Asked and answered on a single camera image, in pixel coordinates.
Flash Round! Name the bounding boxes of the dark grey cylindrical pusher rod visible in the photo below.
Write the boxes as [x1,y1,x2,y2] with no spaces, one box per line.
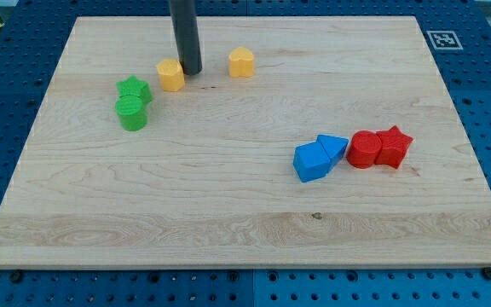
[169,0,202,75]

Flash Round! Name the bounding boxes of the yellow hexagon block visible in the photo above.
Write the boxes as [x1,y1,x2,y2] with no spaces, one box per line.
[156,59,185,92]

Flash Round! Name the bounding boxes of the green star block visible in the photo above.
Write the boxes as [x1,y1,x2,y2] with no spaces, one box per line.
[116,75,153,105]

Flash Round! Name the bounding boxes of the red star block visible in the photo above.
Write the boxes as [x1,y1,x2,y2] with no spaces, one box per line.
[374,125,413,169]

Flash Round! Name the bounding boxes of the yellow heart block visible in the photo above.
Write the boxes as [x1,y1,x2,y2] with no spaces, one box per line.
[228,47,255,78]

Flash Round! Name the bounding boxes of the green cylinder block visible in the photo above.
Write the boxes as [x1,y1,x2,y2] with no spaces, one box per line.
[115,96,147,131]

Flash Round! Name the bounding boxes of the light wooden board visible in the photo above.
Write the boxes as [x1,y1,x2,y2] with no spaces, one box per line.
[0,16,491,270]

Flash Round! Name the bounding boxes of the blue cube block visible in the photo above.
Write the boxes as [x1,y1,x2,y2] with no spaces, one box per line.
[292,142,331,182]

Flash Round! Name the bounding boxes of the blue triangle block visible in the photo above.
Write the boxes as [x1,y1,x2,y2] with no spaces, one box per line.
[316,135,349,169]

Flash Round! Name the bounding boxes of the red cylinder block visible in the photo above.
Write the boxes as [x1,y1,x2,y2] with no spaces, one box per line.
[346,130,382,169]

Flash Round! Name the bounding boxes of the white fiducial marker tag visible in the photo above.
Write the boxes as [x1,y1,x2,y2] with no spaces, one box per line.
[427,30,463,50]

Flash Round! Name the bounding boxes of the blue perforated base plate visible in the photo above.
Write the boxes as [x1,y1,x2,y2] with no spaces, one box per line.
[0,0,491,306]

